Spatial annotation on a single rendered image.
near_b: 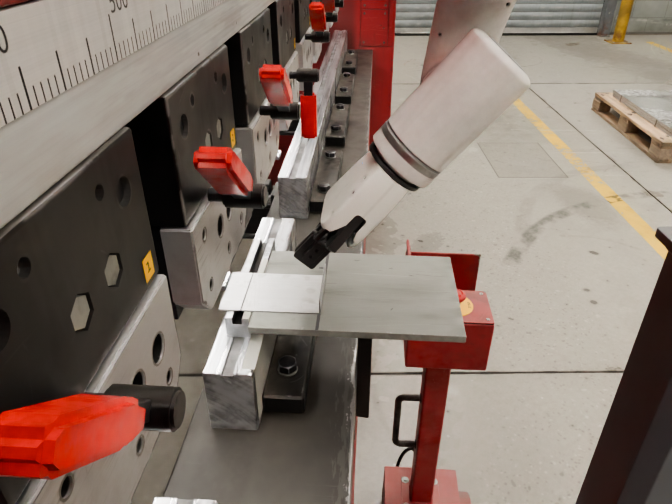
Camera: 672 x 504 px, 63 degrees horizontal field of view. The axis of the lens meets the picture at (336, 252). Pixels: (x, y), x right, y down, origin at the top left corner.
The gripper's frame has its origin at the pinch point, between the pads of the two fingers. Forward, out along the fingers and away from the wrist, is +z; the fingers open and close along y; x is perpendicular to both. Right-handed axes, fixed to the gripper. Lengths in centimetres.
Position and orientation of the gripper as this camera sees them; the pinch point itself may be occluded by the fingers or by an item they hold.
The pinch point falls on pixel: (312, 250)
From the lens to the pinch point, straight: 70.0
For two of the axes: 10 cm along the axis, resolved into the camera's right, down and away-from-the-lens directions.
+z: -6.4, 6.3, 4.4
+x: 7.7, 5.7, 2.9
